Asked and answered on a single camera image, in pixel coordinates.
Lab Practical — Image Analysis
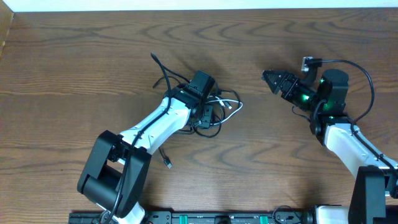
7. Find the cardboard box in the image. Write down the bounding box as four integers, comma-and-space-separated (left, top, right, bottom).
0, 0, 14, 55

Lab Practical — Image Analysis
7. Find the white usb cable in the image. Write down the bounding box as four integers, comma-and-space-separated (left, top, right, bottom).
205, 95, 244, 127

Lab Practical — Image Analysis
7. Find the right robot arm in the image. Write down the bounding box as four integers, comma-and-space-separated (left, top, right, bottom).
262, 69, 397, 223

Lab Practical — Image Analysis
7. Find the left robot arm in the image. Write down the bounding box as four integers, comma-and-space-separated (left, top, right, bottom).
77, 71, 215, 223

